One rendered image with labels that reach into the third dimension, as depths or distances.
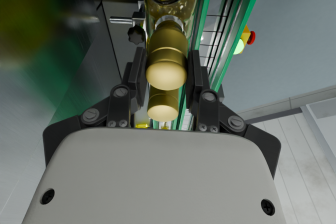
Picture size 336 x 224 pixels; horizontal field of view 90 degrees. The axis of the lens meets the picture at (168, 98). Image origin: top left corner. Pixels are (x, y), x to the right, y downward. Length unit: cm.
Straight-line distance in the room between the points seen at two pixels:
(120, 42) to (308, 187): 254
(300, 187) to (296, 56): 191
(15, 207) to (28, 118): 11
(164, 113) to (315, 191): 256
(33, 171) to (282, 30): 90
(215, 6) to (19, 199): 44
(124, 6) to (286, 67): 86
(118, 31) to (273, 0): 58
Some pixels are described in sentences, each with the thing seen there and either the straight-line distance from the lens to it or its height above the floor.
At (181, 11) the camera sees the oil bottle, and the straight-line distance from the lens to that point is 19.
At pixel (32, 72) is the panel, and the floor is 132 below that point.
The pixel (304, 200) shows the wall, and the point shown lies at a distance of 266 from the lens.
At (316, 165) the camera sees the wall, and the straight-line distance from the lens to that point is 274.
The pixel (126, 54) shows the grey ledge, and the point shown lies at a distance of 50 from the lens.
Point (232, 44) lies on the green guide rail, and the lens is 37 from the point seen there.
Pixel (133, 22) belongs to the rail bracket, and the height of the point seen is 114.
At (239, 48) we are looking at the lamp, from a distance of 53.
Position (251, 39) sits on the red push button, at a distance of 58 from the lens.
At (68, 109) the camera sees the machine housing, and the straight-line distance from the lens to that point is 30.
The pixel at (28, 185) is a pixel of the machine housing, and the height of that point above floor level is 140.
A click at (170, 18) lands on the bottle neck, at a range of 18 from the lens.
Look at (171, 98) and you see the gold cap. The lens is 17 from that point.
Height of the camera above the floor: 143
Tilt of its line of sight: 38 degrees down
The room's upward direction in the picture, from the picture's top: 177 degrees counter-clockwise
